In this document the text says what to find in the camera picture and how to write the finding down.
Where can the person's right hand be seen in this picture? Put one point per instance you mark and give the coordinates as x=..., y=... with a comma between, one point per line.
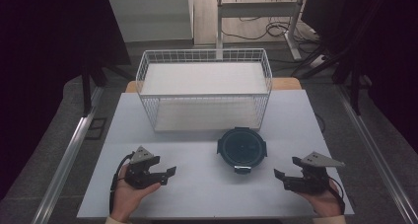
x=325, y=204

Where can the aluminium rail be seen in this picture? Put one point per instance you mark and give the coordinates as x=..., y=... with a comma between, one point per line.
x=67, y=158
x=374, y=151

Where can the person's left hand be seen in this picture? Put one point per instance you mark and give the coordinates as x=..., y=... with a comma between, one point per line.
x=126, y=199

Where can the wooden table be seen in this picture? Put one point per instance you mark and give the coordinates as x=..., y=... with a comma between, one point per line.
x=286, y=83

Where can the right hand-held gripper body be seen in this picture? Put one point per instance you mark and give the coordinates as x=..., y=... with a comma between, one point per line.
x=310, y=183

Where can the black floor frame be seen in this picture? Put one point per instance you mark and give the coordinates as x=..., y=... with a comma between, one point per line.
x=96, y=128

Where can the black metal stand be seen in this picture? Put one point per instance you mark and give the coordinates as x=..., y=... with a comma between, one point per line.
x=354, y=86
x=86, y=92

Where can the dark curtain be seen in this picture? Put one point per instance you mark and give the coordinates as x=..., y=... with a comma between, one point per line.
x=39, y=69
x=394, y=53

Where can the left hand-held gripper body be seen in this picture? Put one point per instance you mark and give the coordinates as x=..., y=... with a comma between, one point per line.
x=139, y=176

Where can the white power strip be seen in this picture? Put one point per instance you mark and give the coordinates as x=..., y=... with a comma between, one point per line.
x=318, y=61

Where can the white metal desk frame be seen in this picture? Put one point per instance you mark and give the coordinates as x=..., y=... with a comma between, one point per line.
x=256, y=9

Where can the round dark lidded container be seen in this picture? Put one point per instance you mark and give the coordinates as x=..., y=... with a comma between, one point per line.
x=242, y=148

